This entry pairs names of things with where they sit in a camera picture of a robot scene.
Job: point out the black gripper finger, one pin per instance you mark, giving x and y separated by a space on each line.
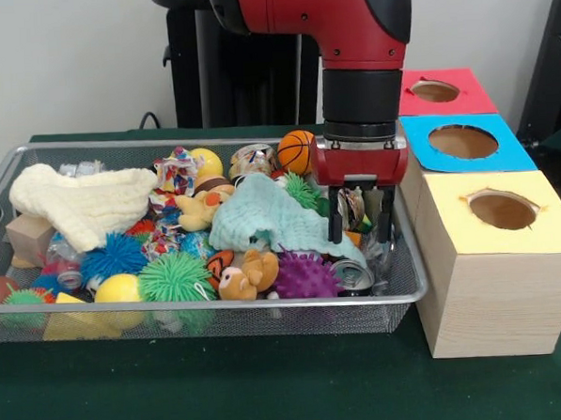
335 212
386 209

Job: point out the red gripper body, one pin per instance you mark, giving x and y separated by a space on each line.
360 161

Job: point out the mint green knitted cloth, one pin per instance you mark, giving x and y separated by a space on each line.
257 211

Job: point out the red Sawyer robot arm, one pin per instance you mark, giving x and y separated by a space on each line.
346 18

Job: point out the silver mesh bin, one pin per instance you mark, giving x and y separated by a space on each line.
338 317

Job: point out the wooden three-hole box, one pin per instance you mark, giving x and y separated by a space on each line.
492 302

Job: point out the silver drink can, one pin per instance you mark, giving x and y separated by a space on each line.
354 274

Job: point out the orange toy basketball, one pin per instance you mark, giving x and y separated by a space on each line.
294 153

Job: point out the purple spiky ball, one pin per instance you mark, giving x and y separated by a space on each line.
307 274

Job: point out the brown teddy bear plush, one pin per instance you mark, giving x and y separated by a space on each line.
248 273

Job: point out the yellow plush duck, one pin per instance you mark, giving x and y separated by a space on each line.
196 212

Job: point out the green koosh ball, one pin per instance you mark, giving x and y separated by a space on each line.
176 276

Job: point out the dark green table cloth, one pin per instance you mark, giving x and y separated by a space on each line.
271 389

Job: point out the black stand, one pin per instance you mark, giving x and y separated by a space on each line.
550 64

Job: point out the blue koosh ball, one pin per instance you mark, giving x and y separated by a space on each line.
111 256

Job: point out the yellow smooth ball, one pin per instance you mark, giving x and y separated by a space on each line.
117 289

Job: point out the cream knitted cloth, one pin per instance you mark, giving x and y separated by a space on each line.
82 201

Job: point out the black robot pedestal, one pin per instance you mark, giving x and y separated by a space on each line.
236 80

